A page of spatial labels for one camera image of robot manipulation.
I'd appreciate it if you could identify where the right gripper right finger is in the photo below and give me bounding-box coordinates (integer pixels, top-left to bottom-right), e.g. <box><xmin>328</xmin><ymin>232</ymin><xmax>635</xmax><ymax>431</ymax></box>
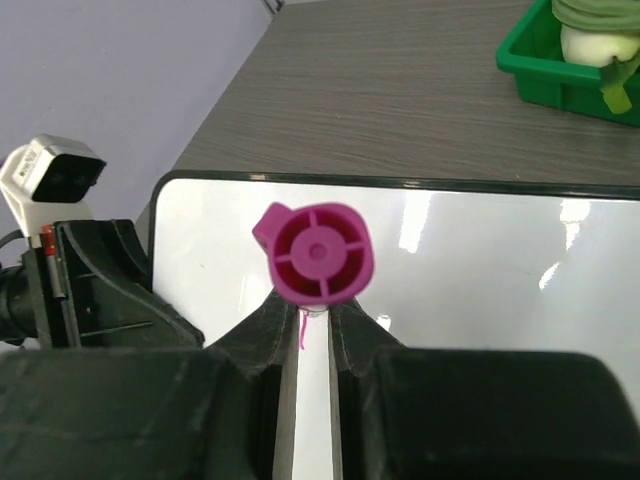
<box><xmin>329</xmin><ymin>301</ymin><xmax>639</xmax><ymax>479</ymax></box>

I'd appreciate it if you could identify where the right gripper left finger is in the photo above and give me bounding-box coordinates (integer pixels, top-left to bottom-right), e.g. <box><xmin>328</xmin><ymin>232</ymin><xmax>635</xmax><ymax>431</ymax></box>
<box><xmin>1</xmin><ymin>293</ymin><xmax>298</xmax><ymax>479</ymax></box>

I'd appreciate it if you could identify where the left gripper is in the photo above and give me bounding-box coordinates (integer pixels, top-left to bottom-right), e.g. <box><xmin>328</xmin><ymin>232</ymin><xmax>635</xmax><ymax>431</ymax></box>
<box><xmin>22</xmin><ymin>219</ymin><xmax>204</xmax><ymax>349</ymax></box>

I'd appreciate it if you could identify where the white whiteboard black frame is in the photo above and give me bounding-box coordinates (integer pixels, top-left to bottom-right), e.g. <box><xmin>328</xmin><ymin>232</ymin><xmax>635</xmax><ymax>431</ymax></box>
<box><xmin>148</xmin><ymin>169</ymin><xmax>640</xmax><ymax>480</ymax></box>

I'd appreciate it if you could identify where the white marker with pink cap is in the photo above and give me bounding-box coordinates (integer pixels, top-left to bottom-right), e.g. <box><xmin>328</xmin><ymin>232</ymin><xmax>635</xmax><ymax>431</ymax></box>
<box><xmin>251</xmin><ymin>201</ymin><xmax>376</xmax><ymax>321</ymax></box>

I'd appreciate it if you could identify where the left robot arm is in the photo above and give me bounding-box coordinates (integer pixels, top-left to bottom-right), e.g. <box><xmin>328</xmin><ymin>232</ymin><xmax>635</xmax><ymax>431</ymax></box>
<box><xmin>1</xmin><ymin>219</ymin><xmax>204</xmax><ymax>349</ymax></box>

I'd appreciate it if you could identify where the green plastic tray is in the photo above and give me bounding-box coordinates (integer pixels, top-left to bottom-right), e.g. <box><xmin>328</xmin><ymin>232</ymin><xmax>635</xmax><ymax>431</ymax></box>
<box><xmin>496</xmin><ymin>1</ymin><xmax>639</xmax><ymax>127</ymax></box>

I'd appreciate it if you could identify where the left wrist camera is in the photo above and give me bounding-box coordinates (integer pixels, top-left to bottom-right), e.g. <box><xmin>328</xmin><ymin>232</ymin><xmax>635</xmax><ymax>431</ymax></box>
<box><xmin>1</xmin><ymin>134</ymin><xmax>106</xmax><ymax>247</ymax></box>

